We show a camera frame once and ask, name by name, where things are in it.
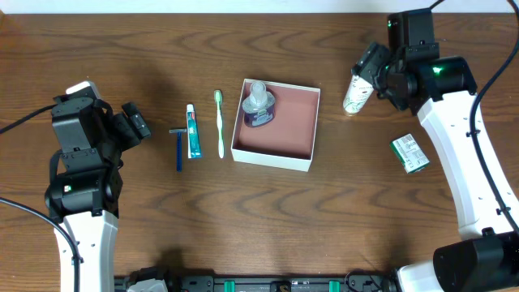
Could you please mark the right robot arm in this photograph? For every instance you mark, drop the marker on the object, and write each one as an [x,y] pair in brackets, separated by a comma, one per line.
[442,94]

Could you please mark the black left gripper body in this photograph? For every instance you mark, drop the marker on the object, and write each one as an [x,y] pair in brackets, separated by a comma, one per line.
[132,122]

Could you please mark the blue disposable razor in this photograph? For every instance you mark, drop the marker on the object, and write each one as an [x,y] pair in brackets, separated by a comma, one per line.
[178,132]

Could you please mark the clear pump soap bottle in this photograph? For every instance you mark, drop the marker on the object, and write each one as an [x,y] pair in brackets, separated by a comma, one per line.
[259,106]

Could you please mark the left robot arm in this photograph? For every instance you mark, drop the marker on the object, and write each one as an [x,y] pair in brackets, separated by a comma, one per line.
[85,184]

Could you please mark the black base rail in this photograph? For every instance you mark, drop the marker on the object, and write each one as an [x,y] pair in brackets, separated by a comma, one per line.
[163,279]

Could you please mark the teal toothpaste tube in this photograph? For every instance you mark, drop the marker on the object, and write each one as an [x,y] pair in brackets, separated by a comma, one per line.
[194,148]

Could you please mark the green white toothbrush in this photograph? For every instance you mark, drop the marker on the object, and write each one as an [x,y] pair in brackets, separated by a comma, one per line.
[221,148]

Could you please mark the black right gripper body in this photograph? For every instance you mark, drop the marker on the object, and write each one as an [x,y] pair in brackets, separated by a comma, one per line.
[371,65]

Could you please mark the white floral lotion tube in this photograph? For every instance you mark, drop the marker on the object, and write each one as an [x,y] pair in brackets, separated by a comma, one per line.
[357,97]

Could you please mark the white cardboard box pink interior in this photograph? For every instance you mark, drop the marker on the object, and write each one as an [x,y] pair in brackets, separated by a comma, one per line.
[288,140]

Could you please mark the green white soap box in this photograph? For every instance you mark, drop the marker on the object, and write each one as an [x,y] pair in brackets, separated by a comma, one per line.
[409,154]

